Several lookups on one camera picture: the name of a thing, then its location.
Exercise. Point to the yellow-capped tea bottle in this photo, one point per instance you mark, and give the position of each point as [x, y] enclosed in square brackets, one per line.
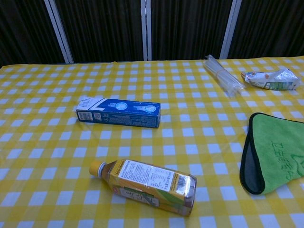
[152, 185]

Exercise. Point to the white screen frame post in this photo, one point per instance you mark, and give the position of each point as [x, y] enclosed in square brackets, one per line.
[60, 31]
[146, 29]
[229, 29]

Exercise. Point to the crumpled white snack wrapper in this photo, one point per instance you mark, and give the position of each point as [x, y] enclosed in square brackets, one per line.
[273, 79]

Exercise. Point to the yellow white checked tablecloth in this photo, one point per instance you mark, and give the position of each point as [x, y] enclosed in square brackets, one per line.
[71, 154]

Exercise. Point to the clear bundle of straws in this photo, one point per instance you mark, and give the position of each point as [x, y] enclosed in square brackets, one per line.
[223, 76]

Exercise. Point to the dark pleated curtain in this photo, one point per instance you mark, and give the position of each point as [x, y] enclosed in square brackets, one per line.
[107, 28]

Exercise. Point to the green microfibre cloth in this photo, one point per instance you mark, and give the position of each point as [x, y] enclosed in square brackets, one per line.
[278, 152]

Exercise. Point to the blue toothpaste box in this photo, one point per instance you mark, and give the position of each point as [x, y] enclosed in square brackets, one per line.
[123, 114]

